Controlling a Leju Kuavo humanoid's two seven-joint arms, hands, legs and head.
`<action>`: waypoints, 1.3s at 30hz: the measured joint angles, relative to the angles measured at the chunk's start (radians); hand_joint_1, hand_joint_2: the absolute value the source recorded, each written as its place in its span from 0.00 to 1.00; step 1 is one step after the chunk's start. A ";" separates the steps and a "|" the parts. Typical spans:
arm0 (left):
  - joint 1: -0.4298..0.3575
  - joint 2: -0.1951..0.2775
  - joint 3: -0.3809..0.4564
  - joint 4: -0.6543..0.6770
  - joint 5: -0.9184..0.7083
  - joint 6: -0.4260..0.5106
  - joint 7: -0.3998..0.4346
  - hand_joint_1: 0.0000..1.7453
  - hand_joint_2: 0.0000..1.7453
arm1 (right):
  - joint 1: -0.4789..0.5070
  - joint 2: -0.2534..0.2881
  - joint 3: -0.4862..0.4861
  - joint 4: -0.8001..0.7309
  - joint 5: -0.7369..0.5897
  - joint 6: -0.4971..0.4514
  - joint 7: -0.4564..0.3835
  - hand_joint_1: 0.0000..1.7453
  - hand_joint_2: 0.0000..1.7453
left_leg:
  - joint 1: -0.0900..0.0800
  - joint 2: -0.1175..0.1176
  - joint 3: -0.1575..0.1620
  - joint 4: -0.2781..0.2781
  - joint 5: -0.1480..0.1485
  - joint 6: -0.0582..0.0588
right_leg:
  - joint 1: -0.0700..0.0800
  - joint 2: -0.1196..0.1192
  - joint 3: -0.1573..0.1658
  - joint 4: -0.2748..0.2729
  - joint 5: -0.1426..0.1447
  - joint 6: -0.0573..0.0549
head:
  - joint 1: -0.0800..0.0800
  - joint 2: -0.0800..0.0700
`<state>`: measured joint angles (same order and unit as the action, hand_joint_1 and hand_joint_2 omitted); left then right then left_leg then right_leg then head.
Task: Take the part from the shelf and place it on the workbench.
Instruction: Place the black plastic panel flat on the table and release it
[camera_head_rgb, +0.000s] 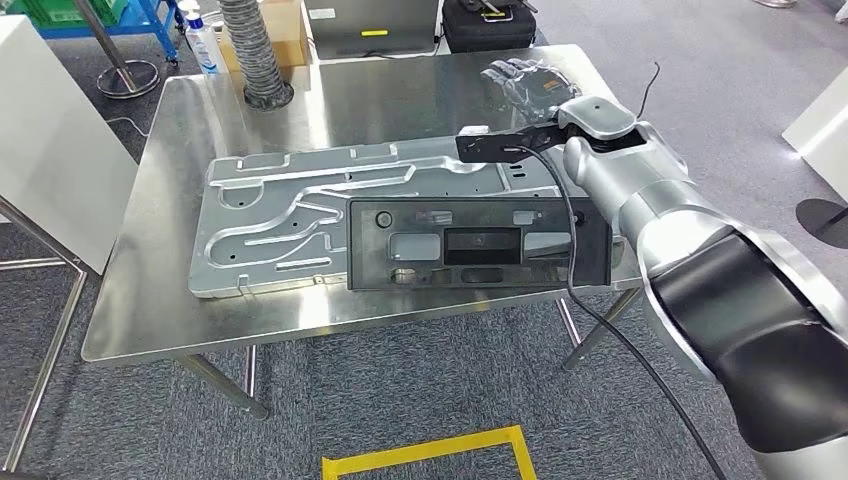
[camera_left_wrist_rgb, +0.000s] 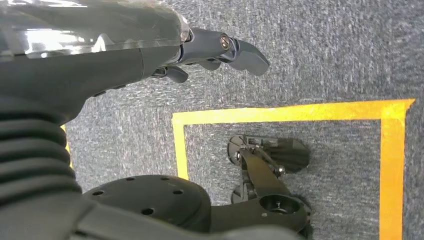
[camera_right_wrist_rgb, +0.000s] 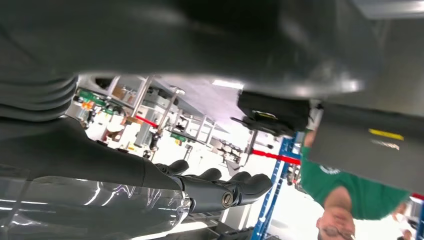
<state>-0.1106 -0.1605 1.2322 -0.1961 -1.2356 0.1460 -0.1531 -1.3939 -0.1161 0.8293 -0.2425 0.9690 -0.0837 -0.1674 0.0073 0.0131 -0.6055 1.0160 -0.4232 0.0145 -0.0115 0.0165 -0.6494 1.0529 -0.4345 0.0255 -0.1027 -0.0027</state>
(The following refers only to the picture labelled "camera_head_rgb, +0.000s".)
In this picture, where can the blue metal cart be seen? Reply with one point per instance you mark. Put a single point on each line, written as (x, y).
(156, 26)

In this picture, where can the black carry bag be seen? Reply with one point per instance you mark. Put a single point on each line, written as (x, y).
(487, 33)

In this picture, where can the stainless steel workbench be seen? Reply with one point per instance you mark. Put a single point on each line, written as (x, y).
(397, 99)

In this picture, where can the yellow floor tape square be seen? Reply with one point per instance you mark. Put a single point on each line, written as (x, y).
(424, 450)

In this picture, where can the green plastic crate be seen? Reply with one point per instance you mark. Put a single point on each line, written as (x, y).
(60, 13)

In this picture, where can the white bottle blue label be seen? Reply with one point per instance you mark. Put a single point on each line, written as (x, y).
(205, 50)

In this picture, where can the brown cardboard box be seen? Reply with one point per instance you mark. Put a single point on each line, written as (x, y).
(291, 33)

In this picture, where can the grey equipment case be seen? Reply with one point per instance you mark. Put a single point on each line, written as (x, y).
(371, 16)

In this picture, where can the white board panel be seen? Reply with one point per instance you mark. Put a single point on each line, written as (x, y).
(53, 146)

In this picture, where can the stamped silver metal panel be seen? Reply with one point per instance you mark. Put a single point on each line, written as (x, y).
(278, 199)

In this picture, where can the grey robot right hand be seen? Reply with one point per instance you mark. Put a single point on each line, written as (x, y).
(536, 89)

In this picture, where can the black stanchion post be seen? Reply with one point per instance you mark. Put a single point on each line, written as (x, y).
(821, 222)

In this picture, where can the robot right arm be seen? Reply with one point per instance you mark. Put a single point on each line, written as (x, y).
(662, 192)

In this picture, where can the black plastic panel part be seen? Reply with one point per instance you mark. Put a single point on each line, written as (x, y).
(371, 265)

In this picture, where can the white display plinth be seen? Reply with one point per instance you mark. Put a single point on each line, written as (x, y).
(821, 139)

